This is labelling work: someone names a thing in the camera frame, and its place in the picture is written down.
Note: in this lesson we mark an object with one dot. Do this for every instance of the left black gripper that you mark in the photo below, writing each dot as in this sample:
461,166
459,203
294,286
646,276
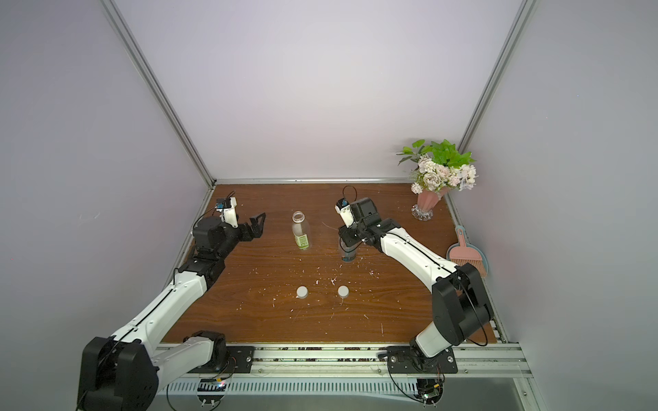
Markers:
255,230

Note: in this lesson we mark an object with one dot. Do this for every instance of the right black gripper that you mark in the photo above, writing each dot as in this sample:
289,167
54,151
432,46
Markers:
352,237

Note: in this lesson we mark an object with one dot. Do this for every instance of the blue label clear bottle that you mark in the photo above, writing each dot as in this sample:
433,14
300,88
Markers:
348,249

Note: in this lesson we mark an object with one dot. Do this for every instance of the white bottle cap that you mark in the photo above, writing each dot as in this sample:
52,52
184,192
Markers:
302,292
343,291

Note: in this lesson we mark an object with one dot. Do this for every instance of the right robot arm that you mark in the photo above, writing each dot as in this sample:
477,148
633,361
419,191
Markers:
460,303

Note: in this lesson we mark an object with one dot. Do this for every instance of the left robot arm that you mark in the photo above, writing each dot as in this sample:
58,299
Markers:
124,371

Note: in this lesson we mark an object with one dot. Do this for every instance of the green label clear bottle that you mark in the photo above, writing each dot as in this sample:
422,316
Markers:
300,230

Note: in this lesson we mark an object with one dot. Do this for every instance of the pink flower vase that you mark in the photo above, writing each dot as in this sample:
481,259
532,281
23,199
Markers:
426,203

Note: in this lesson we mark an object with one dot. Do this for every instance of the pink hand broom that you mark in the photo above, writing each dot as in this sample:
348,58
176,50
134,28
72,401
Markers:
465,257

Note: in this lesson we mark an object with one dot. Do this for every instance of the artificial flower bouquet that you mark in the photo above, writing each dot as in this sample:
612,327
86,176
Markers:
438,166

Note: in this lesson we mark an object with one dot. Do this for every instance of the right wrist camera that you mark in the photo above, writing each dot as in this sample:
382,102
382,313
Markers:
343,208

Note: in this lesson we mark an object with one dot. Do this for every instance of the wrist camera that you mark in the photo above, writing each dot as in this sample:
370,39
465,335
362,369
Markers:
226,207
343,208

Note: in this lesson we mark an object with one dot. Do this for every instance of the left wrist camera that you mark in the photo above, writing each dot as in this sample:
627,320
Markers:
226,207

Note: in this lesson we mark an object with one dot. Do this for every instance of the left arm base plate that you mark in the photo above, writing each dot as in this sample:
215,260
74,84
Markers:
231,359

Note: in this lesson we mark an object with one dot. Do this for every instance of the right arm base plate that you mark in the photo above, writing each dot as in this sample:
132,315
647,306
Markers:
406,360

